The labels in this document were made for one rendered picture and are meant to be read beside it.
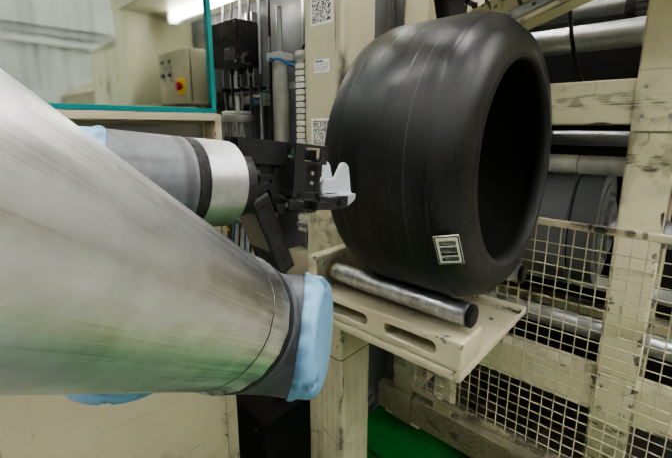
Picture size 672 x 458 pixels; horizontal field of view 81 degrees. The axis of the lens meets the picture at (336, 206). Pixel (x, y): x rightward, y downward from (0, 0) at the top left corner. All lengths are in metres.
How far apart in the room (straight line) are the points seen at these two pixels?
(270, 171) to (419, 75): 0.31
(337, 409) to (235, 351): 1.03
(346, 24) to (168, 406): 1.01
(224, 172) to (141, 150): 0.07
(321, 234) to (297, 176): 0.59
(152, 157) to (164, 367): 0.22
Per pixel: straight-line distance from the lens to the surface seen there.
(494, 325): 0.98
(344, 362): 1.15
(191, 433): 1.26
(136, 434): 1.17
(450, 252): 0.66
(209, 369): 0.21
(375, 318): 0.85
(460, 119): 0.62
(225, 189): 0.38
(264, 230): 0.46
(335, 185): 0.52
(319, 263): 0.91
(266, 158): 0.44
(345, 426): 1.27
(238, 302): 0.20
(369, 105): 0.68
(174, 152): 0.37
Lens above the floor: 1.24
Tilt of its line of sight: 11 degrees down
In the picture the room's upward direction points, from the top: straight up
